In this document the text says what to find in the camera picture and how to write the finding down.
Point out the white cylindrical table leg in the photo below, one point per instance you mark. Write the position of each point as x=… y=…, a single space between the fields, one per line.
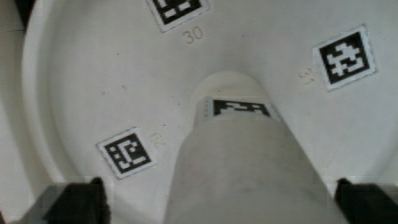
x=245 y=181

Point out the white round table top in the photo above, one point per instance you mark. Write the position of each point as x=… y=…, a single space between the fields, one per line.
x=129 y=58

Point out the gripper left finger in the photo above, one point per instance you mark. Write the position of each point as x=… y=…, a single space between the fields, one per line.
x=71 y=204

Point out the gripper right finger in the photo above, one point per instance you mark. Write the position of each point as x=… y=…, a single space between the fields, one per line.
x=366 y=204

